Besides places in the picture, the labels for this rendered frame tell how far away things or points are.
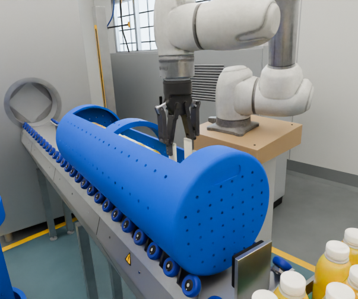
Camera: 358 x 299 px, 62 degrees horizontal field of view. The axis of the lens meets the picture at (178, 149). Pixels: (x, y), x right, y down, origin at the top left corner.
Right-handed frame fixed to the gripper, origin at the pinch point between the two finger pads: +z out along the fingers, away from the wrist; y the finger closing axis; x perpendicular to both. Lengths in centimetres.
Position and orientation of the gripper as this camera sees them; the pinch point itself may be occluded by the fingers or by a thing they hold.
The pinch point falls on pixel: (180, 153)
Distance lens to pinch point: 83.4
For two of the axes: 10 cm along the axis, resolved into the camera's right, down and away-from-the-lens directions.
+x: 5.8, 2.3, -7.8
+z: 0.4, 9.5, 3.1
